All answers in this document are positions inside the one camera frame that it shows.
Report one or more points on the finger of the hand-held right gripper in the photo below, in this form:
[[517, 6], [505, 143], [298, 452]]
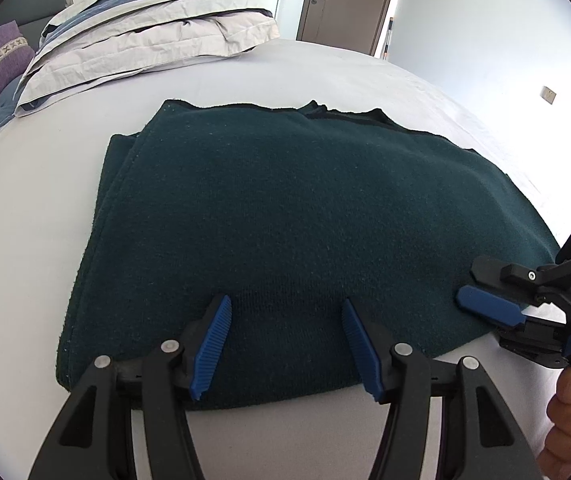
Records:
[[490, 305], [515, 274]]

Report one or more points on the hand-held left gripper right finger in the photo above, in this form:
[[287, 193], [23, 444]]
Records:
[[363, 355]]

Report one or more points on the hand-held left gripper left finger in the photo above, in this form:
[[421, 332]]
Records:
[[213, 350]]

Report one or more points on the dark green sweater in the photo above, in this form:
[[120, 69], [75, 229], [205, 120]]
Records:
[[290, 200]]

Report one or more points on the bed with white sheet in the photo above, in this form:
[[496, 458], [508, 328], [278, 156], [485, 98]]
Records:
[[25, 220]]

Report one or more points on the striped pole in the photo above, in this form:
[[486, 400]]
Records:
[[387, 37]]

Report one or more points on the folded grey and blue duvet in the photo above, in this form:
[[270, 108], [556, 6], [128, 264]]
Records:
[[140, 45]]

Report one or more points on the brown door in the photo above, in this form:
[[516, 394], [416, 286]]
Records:
[[350, 0]]

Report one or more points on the wall socket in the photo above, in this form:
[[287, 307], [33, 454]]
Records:
[[548, 93]]

